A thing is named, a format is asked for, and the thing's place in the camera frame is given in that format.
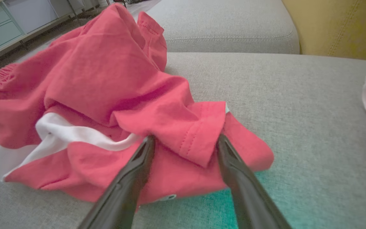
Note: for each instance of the grey sofa back cushion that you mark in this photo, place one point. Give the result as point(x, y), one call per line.
point(233, 25)

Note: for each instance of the grey sofa seat cushion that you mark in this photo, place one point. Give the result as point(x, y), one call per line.
point(297, 127)

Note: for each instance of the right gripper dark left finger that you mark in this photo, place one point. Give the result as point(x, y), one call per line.
point(119, 203)

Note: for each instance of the yellow sofa cushion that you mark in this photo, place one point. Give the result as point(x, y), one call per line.
point(338, 25)

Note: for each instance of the red shorts with white stripe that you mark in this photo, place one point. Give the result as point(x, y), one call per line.
point(106, 79)

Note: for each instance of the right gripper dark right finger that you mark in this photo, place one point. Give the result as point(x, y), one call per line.
point(253, 206)

